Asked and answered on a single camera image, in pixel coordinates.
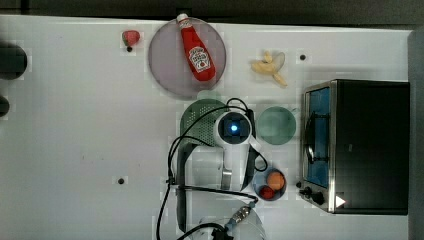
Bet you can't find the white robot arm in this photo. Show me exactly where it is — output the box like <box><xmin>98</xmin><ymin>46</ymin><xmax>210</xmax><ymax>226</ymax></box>
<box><xmin>176</xmin><ymin>111</ymin><xmax>260</xmax><ymax>232</ymax></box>

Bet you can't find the red toy strawberry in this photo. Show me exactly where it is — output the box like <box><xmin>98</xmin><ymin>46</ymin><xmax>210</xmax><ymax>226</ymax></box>
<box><xmin>122</xmin><ymin>30</ymin><xmax>141</xmax><ymax>47</ymax></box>

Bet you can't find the green oval strainer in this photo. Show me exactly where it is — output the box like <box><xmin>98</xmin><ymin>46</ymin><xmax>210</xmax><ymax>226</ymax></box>
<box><xmin>180</xmin><ymin>90</ymin><xmax>226</xmax><ymax>146</ymax></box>

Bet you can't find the blue bowl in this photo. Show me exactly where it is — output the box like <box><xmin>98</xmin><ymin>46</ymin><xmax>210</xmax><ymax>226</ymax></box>
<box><xmin>252</xmin><ymin>168</ymin><xmax>287</xmax><ymax>201</ymax></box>

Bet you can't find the peeled toy banana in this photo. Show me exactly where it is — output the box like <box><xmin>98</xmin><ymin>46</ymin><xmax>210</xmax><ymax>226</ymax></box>
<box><xmin>251</xmin><ymin>51</ymin><xmax>287</xmax><ymax>88</ymax></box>

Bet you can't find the black toaster oven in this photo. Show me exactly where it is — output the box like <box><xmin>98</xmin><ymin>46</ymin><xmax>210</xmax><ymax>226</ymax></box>
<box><xmin>296</xmin><ymin>79</ymin><xmax>410</xmax><ymax>215</ymax></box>

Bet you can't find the orange toy fruit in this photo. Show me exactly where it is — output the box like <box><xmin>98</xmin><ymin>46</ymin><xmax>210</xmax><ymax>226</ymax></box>
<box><xmin>267</xmin><ymin>171</ymin><xmax>285</xmax><ymax>191</ymax></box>

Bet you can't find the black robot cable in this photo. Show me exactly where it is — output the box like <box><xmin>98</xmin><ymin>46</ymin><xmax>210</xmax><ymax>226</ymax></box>
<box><xmin>155</xmin><ymin>97</ymin><xmax>268</xmax><ymax>240</ymax></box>

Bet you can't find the red plush ketchup bottle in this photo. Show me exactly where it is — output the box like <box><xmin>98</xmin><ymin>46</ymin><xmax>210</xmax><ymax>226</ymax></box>
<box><xmin>176</xmin><ymin>13</ymin><xmax>216</xmax><ymax>82</ymax></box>

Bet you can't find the small black round object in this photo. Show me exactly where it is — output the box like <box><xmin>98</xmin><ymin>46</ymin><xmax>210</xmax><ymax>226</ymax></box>
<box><xmin>0</xmin><ymin>96</ymin><xmax>10</xmax><ymax>117</ymax></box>

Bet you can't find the grey round plate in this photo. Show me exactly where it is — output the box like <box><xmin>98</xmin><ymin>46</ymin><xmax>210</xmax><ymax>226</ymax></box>
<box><xmin>148</xmin><ymin>18</ymin><xmax>226</xmax><ymax>99</ymax></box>

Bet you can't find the small red toy fruit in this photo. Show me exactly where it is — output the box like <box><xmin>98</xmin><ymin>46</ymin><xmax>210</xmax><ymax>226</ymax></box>
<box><xmin>259</xmin><ymin>186</ymin><xmax>275</xmax><ymax>200</ymax></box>

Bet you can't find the green cup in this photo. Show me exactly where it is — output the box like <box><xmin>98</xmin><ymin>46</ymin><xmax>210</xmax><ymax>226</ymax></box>
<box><xmin>256</xmin><ymin>106</ymin><xmax>299</xmax><ymax>145</ymax></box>

